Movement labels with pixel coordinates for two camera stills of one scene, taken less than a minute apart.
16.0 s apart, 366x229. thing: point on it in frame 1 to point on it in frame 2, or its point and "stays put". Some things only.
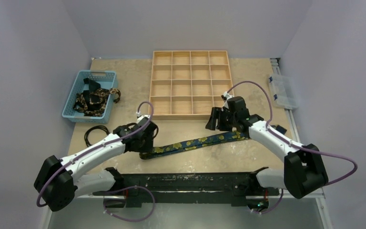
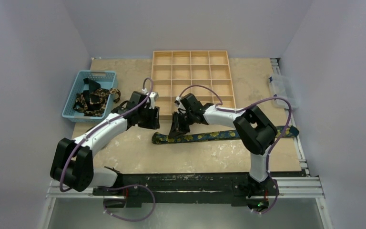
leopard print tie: x=95 y=107 stays put
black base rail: x=239 y=188 stays put
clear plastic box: x=283 y=93 stays put
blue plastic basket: x=106 y=79 stays put
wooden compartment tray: x=187 y=85 stays put
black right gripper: x=219 y=118 to x=182 y=119
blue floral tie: x=192 y=143 to x=162 y=138
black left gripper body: x=146 y=144 to x=147 y=117
